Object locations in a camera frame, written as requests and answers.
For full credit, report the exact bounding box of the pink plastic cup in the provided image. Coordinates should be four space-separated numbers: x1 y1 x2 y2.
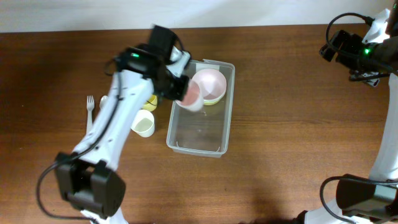
176 80 204 112

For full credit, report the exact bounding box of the yellow plastic bowl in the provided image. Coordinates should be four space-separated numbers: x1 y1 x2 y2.
203 96 222 106

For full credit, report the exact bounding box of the pink plastic bowl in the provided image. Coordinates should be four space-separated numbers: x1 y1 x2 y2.
192 68 227 103

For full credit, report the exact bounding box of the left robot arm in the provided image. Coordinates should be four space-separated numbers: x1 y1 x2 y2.
54 26 191 223

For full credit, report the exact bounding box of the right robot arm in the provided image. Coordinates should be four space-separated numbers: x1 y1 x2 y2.
293 1 397 223

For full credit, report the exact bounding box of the clear plastic storage container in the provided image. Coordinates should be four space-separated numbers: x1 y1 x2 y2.
166 59 235 158

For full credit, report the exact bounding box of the yellow plastic cup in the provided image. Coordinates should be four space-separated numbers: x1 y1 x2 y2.
142 95 158 112

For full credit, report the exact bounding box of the cream plastic cup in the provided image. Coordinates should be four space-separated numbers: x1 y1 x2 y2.
131 110 155 138

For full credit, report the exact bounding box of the grey plastic spoon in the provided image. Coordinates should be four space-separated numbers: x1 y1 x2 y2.
99 95 108 109

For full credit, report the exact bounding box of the grey plastic fork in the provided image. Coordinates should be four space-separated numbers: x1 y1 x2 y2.
86 95 95 134

